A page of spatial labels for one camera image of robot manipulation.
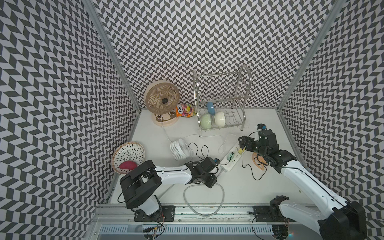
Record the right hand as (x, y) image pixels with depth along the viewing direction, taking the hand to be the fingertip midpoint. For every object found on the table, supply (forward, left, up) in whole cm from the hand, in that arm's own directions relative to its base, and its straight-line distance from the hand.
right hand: (245, 142), depth 81 cm
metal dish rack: (+19, +13, +15) cm, 28 cm away
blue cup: (+35, +17, -8) cm, 40 cm away
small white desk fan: (-3, +36, -3) cm, 36 cm away
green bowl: (+18, +21, -2) cm, 28 cm away
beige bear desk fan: (+28, +49, +8) cm, 57 cm away
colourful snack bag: (+37, +36, -12) cm, 53 cm away
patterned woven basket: (+2, +71, -13) cm, 72 cm away
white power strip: (-7, +6, -13) cm, 16 cm away
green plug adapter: (-5, +8, -8) cm, 13 cm away
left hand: (-16, +18, -15) cm, 28 cm away
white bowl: (+20, +12, -4) cm, 24 cm away
